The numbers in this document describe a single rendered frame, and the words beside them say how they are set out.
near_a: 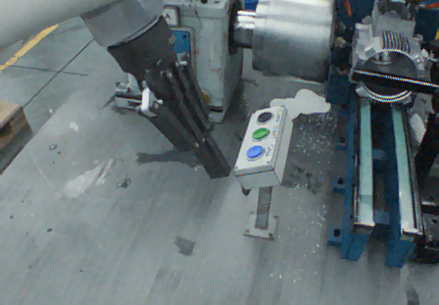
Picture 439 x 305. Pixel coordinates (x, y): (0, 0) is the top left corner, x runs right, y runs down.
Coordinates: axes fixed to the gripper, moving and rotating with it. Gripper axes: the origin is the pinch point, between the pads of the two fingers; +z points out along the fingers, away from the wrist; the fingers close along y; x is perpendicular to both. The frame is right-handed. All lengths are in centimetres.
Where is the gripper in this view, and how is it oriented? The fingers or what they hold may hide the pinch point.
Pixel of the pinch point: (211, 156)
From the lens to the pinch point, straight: 56.9
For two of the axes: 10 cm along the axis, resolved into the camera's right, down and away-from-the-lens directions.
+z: 4.3, 7.4, 5.2
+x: -8.7, 1.7, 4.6
